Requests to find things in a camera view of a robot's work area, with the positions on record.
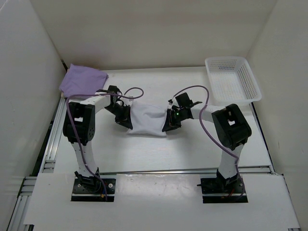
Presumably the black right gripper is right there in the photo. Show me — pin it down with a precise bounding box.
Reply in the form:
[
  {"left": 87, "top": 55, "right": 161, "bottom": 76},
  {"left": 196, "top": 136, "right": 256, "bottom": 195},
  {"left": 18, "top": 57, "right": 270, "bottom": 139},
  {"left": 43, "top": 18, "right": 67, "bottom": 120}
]
[{"left": 162, "top": 108, "right": 186, "bottom": 132}]

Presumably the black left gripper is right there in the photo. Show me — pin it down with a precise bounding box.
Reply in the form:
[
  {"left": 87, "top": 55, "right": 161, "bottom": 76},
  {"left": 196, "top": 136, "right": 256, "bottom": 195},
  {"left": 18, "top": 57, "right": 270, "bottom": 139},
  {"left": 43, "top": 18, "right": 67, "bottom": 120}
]
[{"left": 104, "top": 103, "right": 133, "bottom": 129}]

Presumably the white cloth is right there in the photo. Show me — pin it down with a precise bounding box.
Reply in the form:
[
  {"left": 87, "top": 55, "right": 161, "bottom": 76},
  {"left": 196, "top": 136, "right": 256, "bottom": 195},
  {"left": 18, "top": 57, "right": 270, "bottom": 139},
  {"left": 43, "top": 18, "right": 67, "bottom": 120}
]
[{"left": 127, "top": 102, "right": 167, "bottom": 137}]

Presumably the purple t shirt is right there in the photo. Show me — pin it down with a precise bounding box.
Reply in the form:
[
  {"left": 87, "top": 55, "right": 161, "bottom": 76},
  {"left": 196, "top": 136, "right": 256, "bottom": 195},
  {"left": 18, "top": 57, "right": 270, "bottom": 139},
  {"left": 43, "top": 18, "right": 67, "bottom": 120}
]
[{"left": 59, "top": 64, "right": 109, "bottom": 98}]

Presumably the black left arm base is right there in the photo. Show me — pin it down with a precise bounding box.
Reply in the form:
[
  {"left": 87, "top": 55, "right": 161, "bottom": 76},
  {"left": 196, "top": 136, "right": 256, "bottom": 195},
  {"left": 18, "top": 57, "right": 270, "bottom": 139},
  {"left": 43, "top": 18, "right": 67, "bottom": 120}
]
[{"left": 71, "top": 171, "right": 116, "bottom": 202}]

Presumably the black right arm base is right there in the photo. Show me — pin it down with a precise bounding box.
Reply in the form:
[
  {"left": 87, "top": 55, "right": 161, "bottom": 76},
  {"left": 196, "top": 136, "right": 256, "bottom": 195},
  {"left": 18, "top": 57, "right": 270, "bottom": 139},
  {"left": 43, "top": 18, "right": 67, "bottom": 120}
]
[{"left": 197, "top": 171, "right": 248, "bottom": 204}]

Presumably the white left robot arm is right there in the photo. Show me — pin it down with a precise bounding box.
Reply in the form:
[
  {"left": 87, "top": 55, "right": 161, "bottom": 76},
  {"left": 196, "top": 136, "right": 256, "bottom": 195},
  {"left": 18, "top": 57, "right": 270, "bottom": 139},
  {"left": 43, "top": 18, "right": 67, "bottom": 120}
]
[{"left": 63, "top": 93, "right": 133, "bottom": 193}]

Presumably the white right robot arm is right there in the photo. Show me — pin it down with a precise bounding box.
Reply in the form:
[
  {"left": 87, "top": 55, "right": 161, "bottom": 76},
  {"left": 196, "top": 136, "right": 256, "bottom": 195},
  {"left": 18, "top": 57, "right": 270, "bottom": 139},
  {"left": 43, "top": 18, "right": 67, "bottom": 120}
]
[{"left": 162, "top": 104, "right": 252, "bottom": 193}]

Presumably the white plastic basket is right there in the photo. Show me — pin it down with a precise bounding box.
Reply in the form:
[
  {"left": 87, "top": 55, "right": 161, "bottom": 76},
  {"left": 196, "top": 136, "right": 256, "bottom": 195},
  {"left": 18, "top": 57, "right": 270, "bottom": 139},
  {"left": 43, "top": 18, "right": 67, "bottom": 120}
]
[{"left": 205, "top": 56, "right": 262, "bottom": 106}]

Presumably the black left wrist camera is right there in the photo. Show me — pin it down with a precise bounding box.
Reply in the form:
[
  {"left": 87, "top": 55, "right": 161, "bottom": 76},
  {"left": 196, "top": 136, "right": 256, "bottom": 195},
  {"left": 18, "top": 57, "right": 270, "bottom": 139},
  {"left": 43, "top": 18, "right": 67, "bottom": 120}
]
[{"left": 96, "top": 85, "right": 122, "bottom": 95}]

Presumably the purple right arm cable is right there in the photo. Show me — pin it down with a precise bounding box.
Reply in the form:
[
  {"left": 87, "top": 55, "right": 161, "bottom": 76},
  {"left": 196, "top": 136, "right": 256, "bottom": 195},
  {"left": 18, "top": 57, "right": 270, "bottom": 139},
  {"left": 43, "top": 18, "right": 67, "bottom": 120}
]
[{"left": 172, "top": 84, "right": 246, "bottom": 200}]

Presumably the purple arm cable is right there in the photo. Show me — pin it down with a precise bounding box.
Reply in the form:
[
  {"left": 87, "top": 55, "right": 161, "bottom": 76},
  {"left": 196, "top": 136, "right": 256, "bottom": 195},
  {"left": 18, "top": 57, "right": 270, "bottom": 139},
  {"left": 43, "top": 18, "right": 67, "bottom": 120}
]
[
  {"left": 66, "top": 86, "right": 144, "bottom": 200},
  {"left": 172, "top": 84, "right": 246, "bottom": 200}
]

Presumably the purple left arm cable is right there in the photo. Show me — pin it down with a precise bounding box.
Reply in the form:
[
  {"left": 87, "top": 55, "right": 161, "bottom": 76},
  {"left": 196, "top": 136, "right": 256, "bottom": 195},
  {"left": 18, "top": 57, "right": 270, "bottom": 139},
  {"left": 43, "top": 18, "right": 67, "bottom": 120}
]
[{"left": 66, "top": 86, "right": 144, "bottom": 200}]

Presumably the aluminium table edge rail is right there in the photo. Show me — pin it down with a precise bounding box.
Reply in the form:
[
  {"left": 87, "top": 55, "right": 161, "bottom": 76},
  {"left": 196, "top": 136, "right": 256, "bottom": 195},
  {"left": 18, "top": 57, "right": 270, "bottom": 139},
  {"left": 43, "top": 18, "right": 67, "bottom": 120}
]
[{"left": 6, "top": 99, "right": 274, "bottom": 231}]

